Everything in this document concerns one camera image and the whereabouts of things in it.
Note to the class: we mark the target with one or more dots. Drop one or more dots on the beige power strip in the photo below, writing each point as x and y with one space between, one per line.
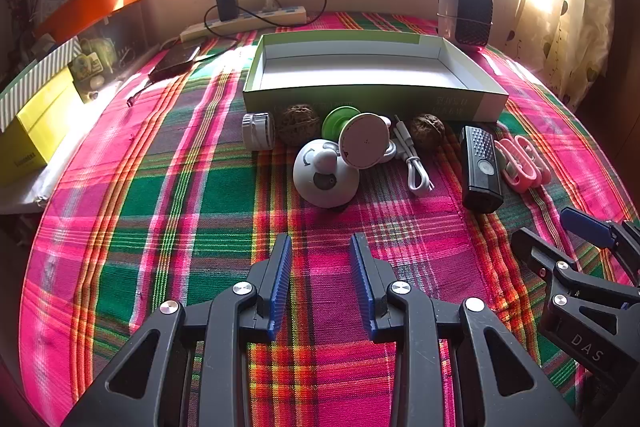
280 14

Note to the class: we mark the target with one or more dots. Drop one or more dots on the green cardboard box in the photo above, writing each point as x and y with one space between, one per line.
350 102

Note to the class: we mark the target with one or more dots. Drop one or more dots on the striped box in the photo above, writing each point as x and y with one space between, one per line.
45 67

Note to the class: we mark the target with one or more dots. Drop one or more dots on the yellow box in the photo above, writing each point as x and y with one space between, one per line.
35 132

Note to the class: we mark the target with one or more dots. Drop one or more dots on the black charger block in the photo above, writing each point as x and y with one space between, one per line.
227 4

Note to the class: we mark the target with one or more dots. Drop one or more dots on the beige black space heater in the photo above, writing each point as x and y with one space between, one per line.
465 17

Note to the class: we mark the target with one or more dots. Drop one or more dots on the cream patterned curtain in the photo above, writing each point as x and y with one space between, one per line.
575 32

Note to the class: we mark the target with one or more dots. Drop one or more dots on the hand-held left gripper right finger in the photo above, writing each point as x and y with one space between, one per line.
362 287

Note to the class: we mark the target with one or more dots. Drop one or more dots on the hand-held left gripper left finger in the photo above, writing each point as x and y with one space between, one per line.
280 282

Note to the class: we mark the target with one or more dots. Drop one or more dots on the dried twig bunch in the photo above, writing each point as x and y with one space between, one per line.
20 2

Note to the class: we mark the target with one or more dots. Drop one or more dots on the small white round mount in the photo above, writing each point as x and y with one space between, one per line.
391 152

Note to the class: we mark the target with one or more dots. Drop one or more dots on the white panda-face round device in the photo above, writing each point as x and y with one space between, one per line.
320 177

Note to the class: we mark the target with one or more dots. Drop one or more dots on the black rectangular light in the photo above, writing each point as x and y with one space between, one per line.
480 167

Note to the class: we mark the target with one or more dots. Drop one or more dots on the pink green plaid tablecloth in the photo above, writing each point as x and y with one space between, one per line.
200 207

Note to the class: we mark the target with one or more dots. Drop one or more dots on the small white ball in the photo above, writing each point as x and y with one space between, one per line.
97 82

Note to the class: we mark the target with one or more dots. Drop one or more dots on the green printed mug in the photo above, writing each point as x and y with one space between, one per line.
97 54

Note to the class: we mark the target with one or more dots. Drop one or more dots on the brown walnut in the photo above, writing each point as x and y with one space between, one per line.
297 124
427 131

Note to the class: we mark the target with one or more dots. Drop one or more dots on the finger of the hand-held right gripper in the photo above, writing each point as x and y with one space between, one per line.
535 252
585 222

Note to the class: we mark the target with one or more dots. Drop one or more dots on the small white ribbed jar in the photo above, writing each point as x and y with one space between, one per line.
257 131

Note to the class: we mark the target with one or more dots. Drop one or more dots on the black smartphone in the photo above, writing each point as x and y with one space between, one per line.
175 62

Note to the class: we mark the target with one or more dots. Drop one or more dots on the white plug adapter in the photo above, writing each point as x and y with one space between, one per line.
270 3

